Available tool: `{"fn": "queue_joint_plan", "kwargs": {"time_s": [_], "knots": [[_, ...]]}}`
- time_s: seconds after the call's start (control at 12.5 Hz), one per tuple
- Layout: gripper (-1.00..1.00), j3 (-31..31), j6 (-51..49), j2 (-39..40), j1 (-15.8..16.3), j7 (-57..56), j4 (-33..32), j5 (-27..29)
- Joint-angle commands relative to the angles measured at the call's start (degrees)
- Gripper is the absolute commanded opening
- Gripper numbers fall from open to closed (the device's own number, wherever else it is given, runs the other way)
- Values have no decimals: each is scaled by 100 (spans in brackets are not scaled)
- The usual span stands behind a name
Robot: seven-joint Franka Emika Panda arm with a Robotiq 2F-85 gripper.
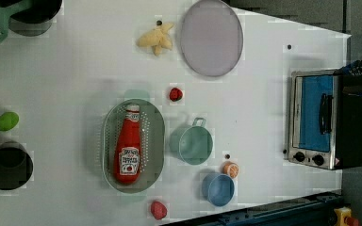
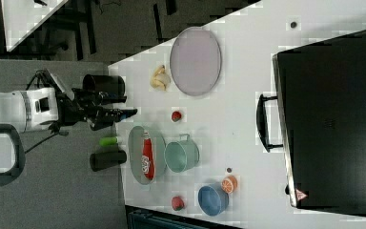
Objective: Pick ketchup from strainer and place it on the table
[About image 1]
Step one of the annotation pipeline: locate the red plush ketchup bottle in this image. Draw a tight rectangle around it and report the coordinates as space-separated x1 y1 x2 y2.
113 103 141 185

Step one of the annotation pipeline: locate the green lime toy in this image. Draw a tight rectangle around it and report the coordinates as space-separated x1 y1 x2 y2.
0 112 20 132

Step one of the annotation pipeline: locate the yellow red toy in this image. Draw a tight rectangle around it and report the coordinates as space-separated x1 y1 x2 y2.
334 207 360 226

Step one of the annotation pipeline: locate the green oval strainer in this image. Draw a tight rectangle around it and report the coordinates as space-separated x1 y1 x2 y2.
102 99 165 194

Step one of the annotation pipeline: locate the black pot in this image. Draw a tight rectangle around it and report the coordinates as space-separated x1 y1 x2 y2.
8 0 63 37

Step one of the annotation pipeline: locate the grey round plate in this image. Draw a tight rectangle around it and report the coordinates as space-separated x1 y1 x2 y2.
180 0 243 76

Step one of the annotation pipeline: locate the orange slice toy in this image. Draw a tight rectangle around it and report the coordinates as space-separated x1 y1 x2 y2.
222 162 239 179

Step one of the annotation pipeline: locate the small red strawberry toy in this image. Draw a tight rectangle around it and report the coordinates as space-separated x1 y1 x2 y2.
169 88 183 102

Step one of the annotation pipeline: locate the green cup with handle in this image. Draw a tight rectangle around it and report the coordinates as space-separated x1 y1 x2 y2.
170 117 213 166

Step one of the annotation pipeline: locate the blue bowl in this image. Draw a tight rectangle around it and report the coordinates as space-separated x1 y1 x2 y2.
201 172 235 207

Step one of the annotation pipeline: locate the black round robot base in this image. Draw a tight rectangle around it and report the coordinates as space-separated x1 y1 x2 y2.
0 141 34 190

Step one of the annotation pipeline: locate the silver black toaster oven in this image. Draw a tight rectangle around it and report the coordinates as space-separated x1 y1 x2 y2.
288 70 362 170

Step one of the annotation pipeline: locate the peeled banana toy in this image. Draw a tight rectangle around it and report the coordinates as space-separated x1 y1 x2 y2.
137 23 174 57

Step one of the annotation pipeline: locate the large red strawberry toy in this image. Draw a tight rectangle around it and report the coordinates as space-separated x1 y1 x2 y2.
150 201 168 220

